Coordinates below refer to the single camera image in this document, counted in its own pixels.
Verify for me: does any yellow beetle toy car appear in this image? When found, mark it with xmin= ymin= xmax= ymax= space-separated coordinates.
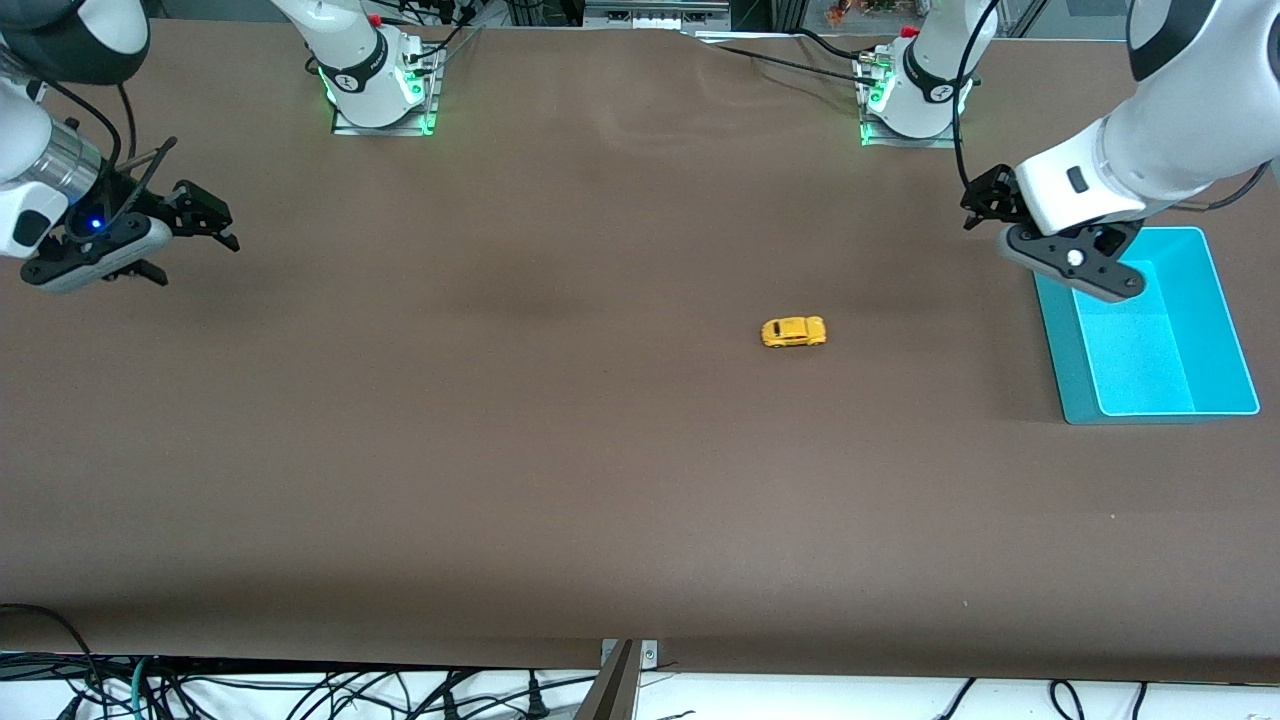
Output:
xmin=761 ymin=316 xmax=828 ymax=349

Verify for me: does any teal plastic bin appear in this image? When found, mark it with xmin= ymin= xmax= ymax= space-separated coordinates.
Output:
xmin=1031 ymin=227 xmax=1261 ymax=426

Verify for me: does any silver equipment box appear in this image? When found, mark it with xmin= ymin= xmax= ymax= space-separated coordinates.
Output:
xmin=583 ymin=0 xmax=733 ymax=31

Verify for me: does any grey metal strut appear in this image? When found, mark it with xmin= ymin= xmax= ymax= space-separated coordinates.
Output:
xmin=573 ymin=640 xmax=641 ymax=720

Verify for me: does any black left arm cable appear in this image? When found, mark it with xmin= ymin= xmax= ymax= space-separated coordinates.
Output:
xmin=953 ymin=0 xmax=1003 ymax=189

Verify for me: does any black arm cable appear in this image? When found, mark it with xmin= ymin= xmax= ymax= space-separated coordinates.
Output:
xmin=953 ymin=0 xmax=1003 ymax=189
xmin=45 ymin=80 xmax=137 ymax=169

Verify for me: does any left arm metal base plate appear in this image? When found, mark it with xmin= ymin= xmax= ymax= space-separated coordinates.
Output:
xmin=858 ymin=55 xmax=966 ymax=150

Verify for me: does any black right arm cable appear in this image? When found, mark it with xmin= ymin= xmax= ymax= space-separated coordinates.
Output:
xmin=45 ymin=80 xmax=137 ymax=169

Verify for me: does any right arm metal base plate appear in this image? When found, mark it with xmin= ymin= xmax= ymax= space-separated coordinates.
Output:
xmin=331 ymin=45 xmax=441 ymax=137

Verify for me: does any short black table cable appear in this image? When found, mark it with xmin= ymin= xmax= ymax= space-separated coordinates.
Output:
xmin=795 ymin=28 xmax=863 ymax=63

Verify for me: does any long black table cable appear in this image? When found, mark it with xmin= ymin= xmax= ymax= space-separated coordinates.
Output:
xmin=712 ymin=44 xmax=873 ymax=89

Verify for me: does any black base cable bundle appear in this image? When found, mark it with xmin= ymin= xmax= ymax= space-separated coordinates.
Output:
xmin=400 ymin=0 xmax=483 ymax=65

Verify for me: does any looping black floor cable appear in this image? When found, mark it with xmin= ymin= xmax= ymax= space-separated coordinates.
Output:
xmin=0 ymin=603 xmax=101 ymax=720

